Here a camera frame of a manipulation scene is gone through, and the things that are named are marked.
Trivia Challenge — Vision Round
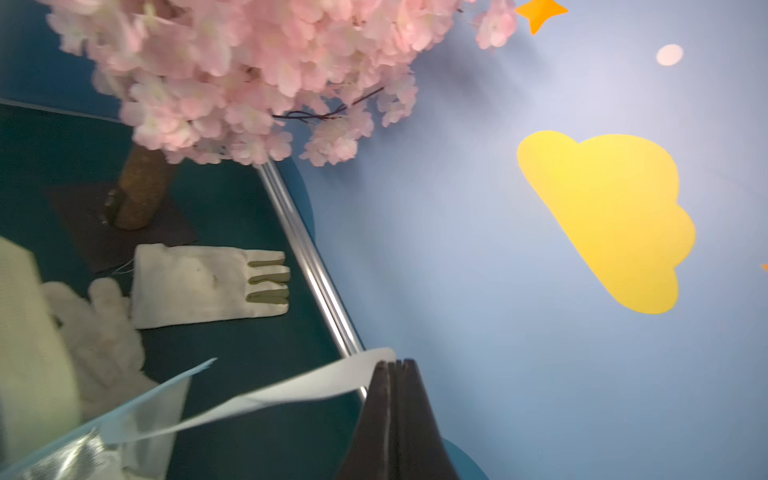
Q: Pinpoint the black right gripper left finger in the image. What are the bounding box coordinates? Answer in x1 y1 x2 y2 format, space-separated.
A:
335 362 392 480

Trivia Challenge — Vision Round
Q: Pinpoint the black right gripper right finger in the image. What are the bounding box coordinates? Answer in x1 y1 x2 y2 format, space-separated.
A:
389 359 459 480

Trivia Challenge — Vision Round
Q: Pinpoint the light blue insulated delivery bag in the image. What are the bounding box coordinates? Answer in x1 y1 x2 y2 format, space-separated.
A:
0 235 398 480

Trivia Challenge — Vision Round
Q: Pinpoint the white canvas work glove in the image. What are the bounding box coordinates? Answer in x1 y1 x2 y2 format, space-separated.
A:
131 244 291 330

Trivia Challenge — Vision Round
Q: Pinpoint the white knitted work glove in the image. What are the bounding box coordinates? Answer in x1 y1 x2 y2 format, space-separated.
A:
42 277 158 421

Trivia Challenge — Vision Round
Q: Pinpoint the brown artificial tree trunk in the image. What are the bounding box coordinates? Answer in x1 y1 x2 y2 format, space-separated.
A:
104 143 178 231

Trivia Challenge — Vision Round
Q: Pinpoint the pink cherry blossom tree crown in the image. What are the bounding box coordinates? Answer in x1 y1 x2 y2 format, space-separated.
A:
35 0 520 168

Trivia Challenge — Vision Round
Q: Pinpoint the aluminium back frame rail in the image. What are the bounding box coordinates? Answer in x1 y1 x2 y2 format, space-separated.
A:
257 161 365 358

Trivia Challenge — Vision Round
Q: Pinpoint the dark metal tree base plate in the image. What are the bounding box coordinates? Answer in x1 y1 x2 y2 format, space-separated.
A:
46 181 199 273

